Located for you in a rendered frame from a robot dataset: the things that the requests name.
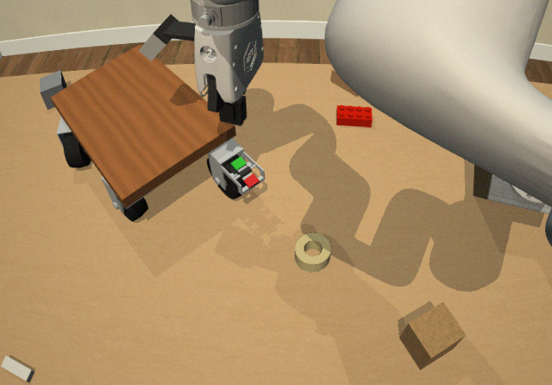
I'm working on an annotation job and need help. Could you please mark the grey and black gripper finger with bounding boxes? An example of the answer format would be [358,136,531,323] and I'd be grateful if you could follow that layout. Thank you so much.
[240,96,247,121]
[207,74,244,126]

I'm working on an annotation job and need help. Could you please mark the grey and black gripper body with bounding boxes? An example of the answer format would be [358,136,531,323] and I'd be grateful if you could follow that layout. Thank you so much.
[192,11,264,104]

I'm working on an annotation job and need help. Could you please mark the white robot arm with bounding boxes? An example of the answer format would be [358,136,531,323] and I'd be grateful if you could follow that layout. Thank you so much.
[191,0,552,207]

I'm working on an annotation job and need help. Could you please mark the red toy brick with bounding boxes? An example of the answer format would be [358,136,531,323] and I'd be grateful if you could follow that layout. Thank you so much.
[336,105,373,128]

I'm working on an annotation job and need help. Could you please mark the beige roll of masking tape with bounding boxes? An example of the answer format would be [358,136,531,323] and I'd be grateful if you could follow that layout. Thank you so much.
[295,233,331,272]

